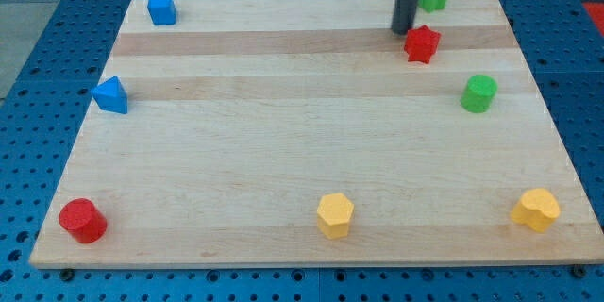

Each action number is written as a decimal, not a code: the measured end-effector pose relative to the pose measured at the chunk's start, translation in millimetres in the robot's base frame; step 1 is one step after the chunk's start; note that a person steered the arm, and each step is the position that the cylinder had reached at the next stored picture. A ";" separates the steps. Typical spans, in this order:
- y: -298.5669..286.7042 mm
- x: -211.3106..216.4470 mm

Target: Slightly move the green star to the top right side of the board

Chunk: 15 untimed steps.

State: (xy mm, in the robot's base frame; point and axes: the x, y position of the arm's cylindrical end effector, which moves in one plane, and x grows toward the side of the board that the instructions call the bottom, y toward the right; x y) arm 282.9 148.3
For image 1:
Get red star block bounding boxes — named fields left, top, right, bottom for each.
left=403, top=25, right=441, bottom=64

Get light wooden board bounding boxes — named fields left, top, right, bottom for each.
left=29, top=0, right=603, bottom=269

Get green cylinder block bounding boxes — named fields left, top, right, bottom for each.
left=460, top=75, right=498, bottom=113

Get yellow hexagon block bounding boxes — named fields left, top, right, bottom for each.
left=316, top=193, right=355, bottom=240

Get blue cube block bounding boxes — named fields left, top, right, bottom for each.
left=147, top=0, right=176, bottom=25

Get yellow heart block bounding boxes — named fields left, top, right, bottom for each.
left=510, top=188, right=561, bottom=233

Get blue triangle block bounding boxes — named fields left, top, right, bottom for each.
left=92, top=76, right=128, bottom=114

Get red cylinder block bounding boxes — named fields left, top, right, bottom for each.
left=59, top=198, right=108, bottom=243

